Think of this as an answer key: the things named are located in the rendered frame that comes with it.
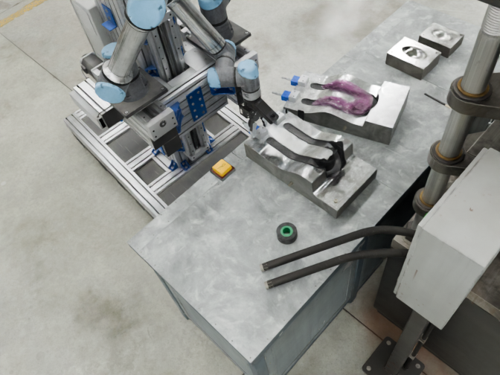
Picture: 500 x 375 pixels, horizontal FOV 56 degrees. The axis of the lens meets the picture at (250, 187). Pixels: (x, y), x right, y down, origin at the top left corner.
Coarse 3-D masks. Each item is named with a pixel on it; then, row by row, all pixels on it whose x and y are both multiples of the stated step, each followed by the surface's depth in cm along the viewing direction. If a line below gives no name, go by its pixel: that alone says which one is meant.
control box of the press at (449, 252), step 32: (480, 160) 112; (448, 192) 108; (480, 192) 107; (448, 224) 103; (480, 224) 102; (416, 256) 113; (448, 256) 103; (480, 256) 98; (416, 288) 123; (448, 288) 112; (416, 320) 164; (448, 320) 123; (384, 352) 228; (416, 352) 199
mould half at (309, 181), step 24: (288, 120) 204; (264, 144) 198; (288, 144) 197; (264, 168) 201; (288, 168) 188; (312, 168) 182; (360, 168) 189; (312, 192) 183; (336, 192) 184; (360, 192) 188; (336, 216) 182
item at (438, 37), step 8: (432, 24) 235; (424, 32) 232; (432, 32) 233; (440, 32) 232; (448, 32) 230; (456, 32) 230; (424, 40) 231; (432, 40) 228; (440, 40) 228; (448, 40) 227; (456, 40) 226; (440, 48) 228; (448, 48) 225; (456, 48) 231; (448, 56) 227
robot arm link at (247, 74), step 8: (240, 64) 172; (248, 64) 172; (256, 64) 172; (240, 72) 172; (248, 72) 170; (256, 72) 172; (240, 80) 174; (248, 80) 173; (256, 80) 175; (248, 88) 177; (256, 88) 178
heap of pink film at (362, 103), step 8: (336, 80) 212; (344, 80) 211; (328, 88) 214; (336, 88) 210; (344, 88) 208; (352, 88) 210; (360, 88) 210; (328, 96) 209; (360, 96) 206; (368, 96) 207; (312, 104) 212; (320, 104) 208; (328, 104) 205; (336, 104) 204; (344, 104) 202; (352, 104) 204; (360, 104) 204; (368, 104) 204; (352, 112) 203; (360, 112) 203
